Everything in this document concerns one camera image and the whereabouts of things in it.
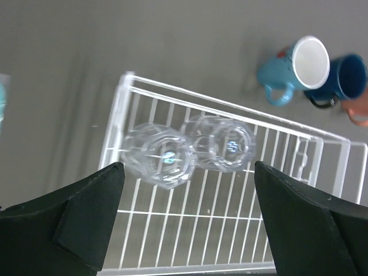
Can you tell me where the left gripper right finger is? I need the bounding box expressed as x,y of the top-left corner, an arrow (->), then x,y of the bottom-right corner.
254,161 -> 367,275

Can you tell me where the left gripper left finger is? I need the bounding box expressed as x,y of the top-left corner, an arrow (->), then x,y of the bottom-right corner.
1,162 -> 125,273

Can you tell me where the clear glass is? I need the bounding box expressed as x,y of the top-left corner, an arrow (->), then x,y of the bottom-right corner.
181,115 -> 256,173
121,123 -> 197,189

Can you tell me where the orange patterned mug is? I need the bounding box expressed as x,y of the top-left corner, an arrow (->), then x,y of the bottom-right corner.
341,88 -> 367,127

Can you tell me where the dark blue mug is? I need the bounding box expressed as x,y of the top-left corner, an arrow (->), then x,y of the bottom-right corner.
304,53 -> 367,109

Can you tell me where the light blue mug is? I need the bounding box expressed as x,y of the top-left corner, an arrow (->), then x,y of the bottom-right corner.
256,36 -> 330,106

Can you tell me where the teal cutting board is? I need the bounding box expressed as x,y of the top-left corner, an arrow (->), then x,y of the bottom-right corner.
0,73 -> 11,127

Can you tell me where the white wire dish rack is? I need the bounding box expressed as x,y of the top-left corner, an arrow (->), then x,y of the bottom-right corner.
99,72 -> 367,275

